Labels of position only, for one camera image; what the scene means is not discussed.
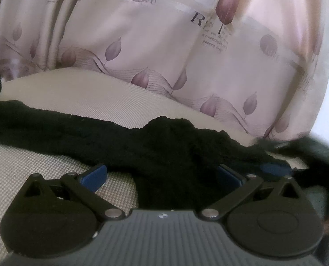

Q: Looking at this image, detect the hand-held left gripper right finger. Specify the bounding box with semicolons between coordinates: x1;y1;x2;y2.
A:
200;164;302;221

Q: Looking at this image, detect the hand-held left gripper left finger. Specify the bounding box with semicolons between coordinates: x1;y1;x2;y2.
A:
22;164;126;221

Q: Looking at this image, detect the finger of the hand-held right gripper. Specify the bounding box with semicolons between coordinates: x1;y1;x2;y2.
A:
258;162;294;177

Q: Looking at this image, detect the black knitted garment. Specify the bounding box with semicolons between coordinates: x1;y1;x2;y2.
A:
0;69;292;210

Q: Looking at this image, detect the pink leaf print curtain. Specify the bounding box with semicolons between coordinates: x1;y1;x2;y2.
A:
0;0;329;142

